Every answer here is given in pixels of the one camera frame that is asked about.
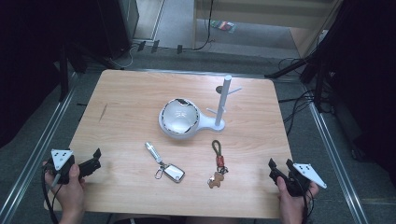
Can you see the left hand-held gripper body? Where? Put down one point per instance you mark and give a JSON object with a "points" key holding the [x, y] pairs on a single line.
{"points": [[63, 165]]}

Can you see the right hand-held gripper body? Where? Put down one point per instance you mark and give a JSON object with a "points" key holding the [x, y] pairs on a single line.
{"points": [[303, 178]]}

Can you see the white key stand with bowl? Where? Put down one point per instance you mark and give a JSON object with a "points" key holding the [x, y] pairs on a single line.
{"points": [[205, 120]]}

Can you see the person's right hand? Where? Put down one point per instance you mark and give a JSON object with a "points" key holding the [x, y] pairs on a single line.
{"points": [[291, 203]]}

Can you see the person's left hand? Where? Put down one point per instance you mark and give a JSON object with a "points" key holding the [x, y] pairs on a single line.
{"points": [[70, 194]]}

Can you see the black stand leg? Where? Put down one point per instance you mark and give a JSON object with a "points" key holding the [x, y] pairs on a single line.
{"points": [[288, 67]]}

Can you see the dark round disc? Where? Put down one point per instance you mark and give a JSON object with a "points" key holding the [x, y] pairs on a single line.
{"points": [[219, 89]]}

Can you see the black curtain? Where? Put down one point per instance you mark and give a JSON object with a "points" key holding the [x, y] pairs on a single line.
{"points": [[367, 77], [28, 62]]}

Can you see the black cabinet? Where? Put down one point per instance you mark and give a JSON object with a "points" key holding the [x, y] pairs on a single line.
{"points": [[120, 25]]}

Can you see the wooden shelf unit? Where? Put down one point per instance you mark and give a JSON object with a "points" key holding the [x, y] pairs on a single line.
{"points": [[264, 15]]}

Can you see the colourful packet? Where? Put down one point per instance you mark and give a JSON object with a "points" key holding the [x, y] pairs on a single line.
{"points": [[223, 25]]}

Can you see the metal floor rail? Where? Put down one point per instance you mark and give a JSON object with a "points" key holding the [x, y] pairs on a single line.
{"points": [[336, 161], [34, 155]]}

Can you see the black upright stand post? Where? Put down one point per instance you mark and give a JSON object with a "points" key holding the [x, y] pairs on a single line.
{"points": [[63, 74]]}

